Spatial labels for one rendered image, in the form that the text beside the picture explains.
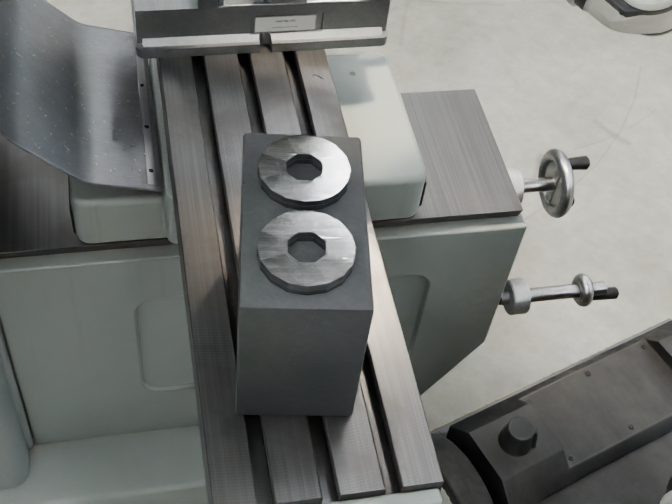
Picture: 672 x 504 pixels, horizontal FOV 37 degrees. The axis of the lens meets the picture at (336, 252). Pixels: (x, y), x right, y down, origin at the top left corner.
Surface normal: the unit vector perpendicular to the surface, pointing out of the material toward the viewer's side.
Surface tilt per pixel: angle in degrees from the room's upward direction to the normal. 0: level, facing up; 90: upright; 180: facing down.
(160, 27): 90
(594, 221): 0
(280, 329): 90
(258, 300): 0
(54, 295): 90
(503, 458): 0
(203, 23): 90
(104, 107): 16
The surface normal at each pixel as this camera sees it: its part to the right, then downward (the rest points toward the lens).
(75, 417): 0.18, 0.77
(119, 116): 0.37, -0.62
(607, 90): 0.09, -0.63
